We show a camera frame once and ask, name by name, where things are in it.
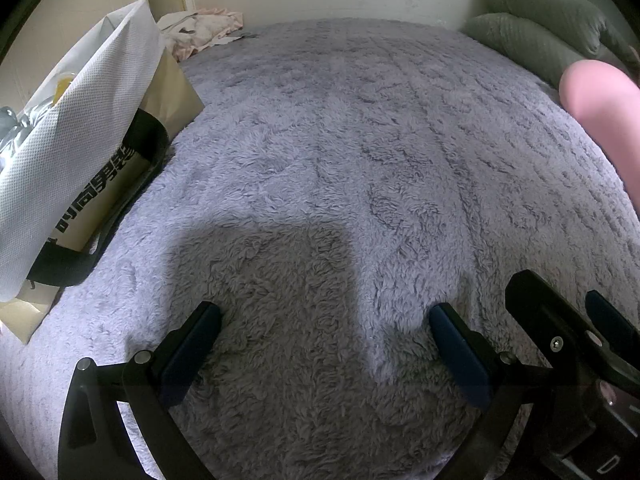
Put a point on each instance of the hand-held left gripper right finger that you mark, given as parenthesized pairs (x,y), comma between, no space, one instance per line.
(460,355)

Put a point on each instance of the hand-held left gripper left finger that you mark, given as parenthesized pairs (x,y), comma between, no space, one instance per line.
(190,355)

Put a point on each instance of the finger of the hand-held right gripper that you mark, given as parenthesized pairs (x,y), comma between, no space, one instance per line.
(612,320)
(550,310)

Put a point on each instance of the grey fluffy blanket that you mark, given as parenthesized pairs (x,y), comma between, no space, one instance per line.
(350,160)

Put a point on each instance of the green cushions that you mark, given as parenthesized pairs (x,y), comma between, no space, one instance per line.
(535,25)

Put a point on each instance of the white floral cloth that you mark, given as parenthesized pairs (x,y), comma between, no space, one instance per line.
(200,27)

